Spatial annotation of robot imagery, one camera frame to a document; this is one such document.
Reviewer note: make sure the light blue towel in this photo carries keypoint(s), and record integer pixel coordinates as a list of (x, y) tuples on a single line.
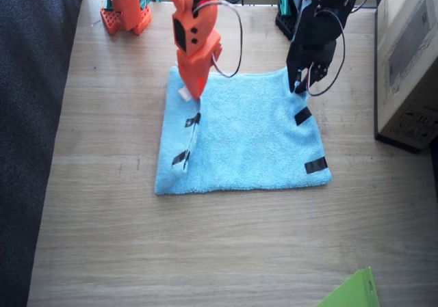
[(246, 143)]

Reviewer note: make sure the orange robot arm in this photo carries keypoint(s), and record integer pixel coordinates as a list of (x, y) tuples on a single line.
[(125, 6)]

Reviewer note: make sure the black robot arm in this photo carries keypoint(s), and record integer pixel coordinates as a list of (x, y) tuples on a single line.
[(315, 16)]

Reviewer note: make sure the black tape strip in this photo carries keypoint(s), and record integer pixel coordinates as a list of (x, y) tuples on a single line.
[(315, 166), (302, 115), (193, 119), (180, 158)]

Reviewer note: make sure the brown cardboard box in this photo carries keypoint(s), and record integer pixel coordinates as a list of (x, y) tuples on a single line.
[(407, 64)]

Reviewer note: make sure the dark grey fabric sofa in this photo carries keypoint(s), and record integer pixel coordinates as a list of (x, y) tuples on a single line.
[(27, 132)]

